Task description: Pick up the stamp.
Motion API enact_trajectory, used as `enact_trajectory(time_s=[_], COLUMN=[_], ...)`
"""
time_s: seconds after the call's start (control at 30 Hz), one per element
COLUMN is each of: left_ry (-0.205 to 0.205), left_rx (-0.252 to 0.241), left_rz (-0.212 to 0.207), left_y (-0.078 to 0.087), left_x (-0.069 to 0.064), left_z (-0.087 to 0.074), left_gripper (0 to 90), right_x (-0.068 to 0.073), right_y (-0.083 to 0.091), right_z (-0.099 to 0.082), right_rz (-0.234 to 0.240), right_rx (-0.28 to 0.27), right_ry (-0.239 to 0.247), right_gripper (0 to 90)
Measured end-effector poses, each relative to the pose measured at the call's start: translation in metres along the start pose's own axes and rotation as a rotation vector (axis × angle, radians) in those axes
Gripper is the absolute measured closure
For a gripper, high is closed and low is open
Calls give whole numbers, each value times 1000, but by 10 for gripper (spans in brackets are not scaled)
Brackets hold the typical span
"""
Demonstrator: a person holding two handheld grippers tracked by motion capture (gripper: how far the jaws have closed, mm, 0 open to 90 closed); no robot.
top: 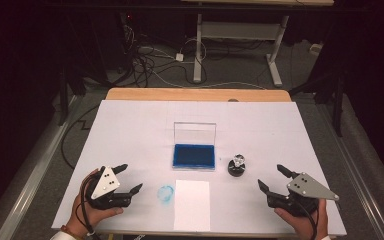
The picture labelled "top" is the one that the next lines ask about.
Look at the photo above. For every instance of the white metal frame desk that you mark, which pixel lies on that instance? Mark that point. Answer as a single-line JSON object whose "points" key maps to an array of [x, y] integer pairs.
{"points": [[198, 50]]}

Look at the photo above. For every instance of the small white box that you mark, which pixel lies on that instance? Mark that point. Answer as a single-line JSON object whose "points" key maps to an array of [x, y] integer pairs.
{"points": [[316, 49]]}

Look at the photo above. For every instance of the grey metal floor rail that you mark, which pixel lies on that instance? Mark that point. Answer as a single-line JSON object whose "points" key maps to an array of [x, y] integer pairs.
{"points": [[353, 166], [26, 180]]}

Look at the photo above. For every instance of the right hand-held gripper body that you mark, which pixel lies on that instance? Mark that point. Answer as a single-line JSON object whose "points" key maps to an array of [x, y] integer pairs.
{"points": [[305, 186]]}

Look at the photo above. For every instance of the black round stamp cap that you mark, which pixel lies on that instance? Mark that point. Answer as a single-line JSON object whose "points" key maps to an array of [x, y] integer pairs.
{"points": [[236, 171]]}

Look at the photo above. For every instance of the person's right hand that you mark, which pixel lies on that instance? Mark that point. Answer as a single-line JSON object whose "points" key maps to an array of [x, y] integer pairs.
{"points": [[301, 226]]}

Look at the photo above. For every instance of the white board table cover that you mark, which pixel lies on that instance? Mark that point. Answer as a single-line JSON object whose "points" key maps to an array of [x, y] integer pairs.
{"points": [[140, 133]]}

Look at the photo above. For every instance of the blue ink pad with clear lid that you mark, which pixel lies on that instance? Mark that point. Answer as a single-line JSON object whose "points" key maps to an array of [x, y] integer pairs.
{"points": [[194, 156]]}

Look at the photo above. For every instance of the stamp with clear crystal knob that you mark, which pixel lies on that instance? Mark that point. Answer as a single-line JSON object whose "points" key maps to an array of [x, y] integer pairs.
{"points": [[238, 160]]}

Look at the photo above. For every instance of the black device with red light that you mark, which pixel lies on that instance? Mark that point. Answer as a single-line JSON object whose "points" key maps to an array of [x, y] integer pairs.
{"points": [[126, 30]]}

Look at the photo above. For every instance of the black metal stand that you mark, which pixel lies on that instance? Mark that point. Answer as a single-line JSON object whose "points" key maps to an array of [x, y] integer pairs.
{"points": [[337, 106], [63, 100]]}

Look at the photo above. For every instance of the wooden table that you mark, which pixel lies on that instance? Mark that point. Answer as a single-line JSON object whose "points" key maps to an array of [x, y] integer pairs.
{"points": [[180, 94]]}

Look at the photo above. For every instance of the white power adapter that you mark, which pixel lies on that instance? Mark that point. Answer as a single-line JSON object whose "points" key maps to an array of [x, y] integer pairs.
{"points": [[179, 57]]}

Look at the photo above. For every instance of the white paper sheet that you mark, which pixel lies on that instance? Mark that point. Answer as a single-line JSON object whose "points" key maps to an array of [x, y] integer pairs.
{"points": [[192, 205]]}

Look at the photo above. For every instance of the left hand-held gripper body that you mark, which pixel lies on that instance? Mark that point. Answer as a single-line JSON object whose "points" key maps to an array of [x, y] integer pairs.
{"points": [[106, 182]]}

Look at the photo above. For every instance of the blue ink stain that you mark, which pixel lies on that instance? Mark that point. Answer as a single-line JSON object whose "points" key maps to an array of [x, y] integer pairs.
{"points": [[165, 194]]}

